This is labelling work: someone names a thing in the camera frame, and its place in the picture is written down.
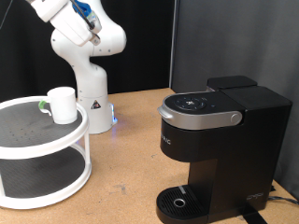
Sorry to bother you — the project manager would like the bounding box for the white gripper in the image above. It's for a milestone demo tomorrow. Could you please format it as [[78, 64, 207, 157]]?
[[50, 4, 102, 47]]

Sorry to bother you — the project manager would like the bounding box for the black Keurig coffee machine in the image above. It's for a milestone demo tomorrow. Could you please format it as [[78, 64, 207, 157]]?
[[155, 85, 293, 224]]

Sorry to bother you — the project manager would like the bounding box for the black curtain backdrop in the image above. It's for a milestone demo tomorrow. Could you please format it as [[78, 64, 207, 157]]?
[[0, 0, 176, 104]]

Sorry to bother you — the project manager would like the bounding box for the white two-tier turntable shelf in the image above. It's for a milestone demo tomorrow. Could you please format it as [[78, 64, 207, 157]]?
[[0, 95, 93, 210]]

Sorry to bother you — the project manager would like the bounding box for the water tank with black lid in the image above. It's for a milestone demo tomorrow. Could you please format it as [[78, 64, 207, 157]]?
[[206, 75, 258, 91]]

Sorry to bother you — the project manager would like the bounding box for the black tape strip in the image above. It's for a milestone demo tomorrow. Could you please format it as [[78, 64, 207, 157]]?
[[237, 203, 269, 224]]

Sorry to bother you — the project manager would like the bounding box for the black robot camera cable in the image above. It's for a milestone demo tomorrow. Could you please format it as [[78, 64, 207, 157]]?
[[68, 0, 102, 41]]

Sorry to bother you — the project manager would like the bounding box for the white mug green-marked handle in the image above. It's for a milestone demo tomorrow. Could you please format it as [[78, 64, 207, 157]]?
[[37, 86, 78, 125]]

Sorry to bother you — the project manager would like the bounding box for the thin black hanging cable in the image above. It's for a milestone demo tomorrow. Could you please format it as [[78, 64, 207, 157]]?
[[0, 0, 14, 31]]

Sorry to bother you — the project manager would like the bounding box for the coffee machine power cable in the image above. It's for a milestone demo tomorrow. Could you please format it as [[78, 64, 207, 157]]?
[[266, 195, 299, 206]]

